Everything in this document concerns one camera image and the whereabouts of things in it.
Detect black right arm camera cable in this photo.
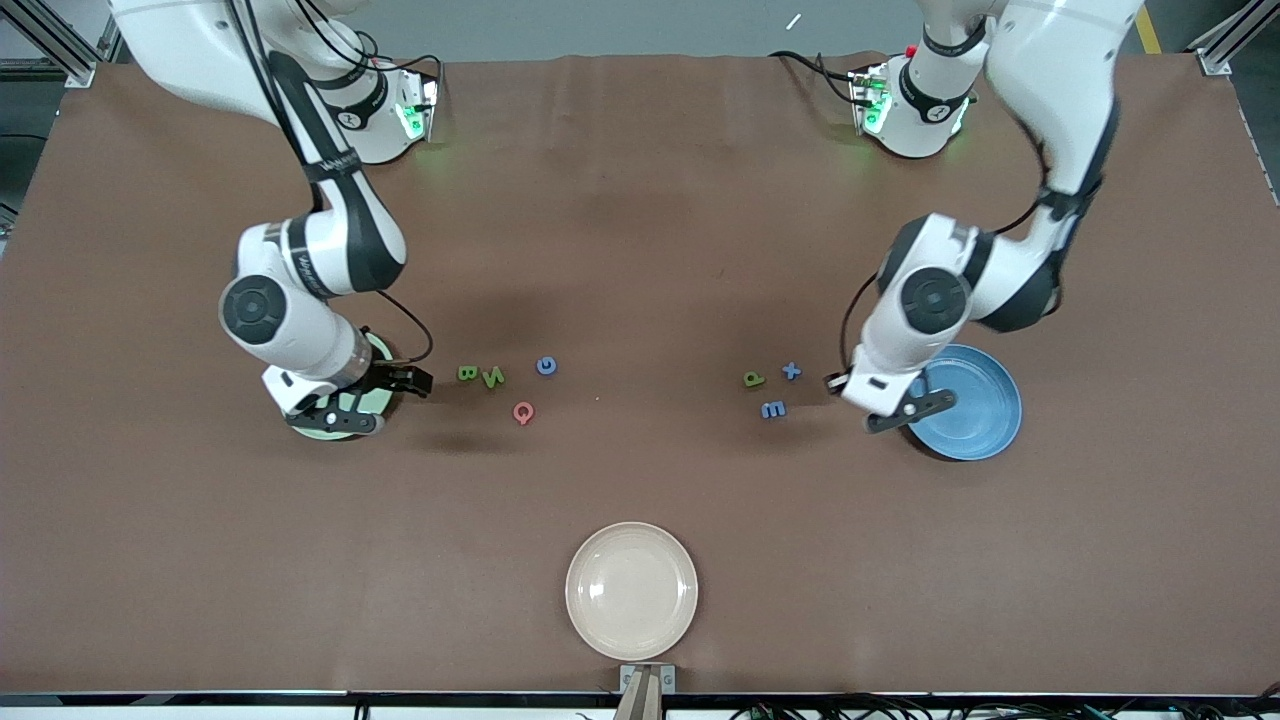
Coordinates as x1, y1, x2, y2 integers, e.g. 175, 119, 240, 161
225, 0, 436, 369

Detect aluminium frame profile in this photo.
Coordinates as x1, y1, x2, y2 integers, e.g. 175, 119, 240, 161
1190, 0, 1280, 77
0, 0, 101, 89

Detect black left base cable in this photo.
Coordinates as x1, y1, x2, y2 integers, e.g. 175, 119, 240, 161
768, 50, 863, 106

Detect brown table cover mat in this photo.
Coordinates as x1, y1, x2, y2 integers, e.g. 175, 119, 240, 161
0, 52, 1280, 696

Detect black right base cables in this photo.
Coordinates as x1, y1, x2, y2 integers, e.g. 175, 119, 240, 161
290, 0, 444, 86

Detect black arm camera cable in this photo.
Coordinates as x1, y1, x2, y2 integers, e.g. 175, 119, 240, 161
225, 0, 436, 369
840, 130, 1056, 376

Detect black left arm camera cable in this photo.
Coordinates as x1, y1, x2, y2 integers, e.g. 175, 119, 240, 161
840, 130, 1056, 376

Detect black cable bundle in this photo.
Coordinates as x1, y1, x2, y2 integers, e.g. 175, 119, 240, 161
728, 695, 1280, 720

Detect light green round plate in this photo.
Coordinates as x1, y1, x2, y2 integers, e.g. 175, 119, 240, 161
285, 333, 397, 442

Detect beige round plate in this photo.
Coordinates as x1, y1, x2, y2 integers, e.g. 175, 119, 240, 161
565, 521, 699, 662

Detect grey base connector bracket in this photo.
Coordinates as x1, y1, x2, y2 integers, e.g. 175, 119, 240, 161
848, 65, 891, 136
395, 75, 441, 141

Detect blue round plate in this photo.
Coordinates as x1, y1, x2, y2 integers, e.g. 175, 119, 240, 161
905, 344, 1023, 462

